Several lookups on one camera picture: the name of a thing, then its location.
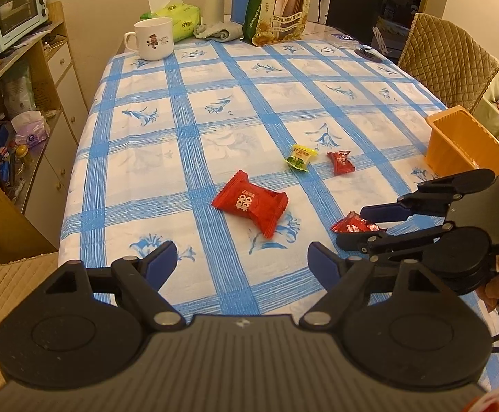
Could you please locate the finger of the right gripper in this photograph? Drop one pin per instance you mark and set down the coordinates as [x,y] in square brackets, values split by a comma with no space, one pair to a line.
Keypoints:
[382,242]
[432,198]

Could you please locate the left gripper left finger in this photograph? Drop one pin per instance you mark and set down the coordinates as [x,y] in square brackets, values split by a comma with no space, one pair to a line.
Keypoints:
[139,281]

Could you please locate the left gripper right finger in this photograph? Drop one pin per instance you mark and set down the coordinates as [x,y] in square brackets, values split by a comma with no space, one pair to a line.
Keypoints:
[345,282]

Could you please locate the dark red snack bar packet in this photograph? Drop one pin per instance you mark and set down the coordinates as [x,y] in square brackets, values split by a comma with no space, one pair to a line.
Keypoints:
[353,223]

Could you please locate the small red candy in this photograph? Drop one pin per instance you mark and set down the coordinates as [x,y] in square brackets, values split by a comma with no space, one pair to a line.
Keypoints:
[341,163]

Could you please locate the large red snack packet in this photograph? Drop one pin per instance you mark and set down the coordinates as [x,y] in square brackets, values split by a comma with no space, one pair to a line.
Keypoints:
[244,199]

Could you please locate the yellow green candy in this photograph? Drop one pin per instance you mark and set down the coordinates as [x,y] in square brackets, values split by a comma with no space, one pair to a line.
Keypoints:
[300,157]

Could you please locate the orange plastic basket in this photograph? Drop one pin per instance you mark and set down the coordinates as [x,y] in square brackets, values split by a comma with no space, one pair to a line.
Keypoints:
[459,143]

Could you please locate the quilted beige chair right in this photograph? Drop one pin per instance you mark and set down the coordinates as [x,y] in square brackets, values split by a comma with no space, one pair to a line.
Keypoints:
[447,61]

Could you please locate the blue checked tablecloth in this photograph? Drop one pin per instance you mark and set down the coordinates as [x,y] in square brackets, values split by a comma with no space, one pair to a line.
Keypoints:
[162,138]

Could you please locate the phone stand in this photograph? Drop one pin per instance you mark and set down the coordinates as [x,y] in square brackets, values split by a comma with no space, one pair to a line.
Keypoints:
[371,54]

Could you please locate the wooden shelf cabinet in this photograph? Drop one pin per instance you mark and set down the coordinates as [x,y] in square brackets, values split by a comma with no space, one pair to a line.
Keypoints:
[42,115]

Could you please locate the white mug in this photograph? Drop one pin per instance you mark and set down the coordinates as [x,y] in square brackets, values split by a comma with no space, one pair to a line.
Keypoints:
[152,39]

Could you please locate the sunflower seed bag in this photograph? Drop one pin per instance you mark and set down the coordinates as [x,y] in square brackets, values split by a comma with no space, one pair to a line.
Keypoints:
[269,22]

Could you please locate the grey cloth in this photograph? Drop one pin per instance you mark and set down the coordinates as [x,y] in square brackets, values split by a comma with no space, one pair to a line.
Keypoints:
[222,32]

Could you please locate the green tissue pack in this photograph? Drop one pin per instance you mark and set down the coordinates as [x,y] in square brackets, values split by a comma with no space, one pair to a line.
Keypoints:
[185,17]

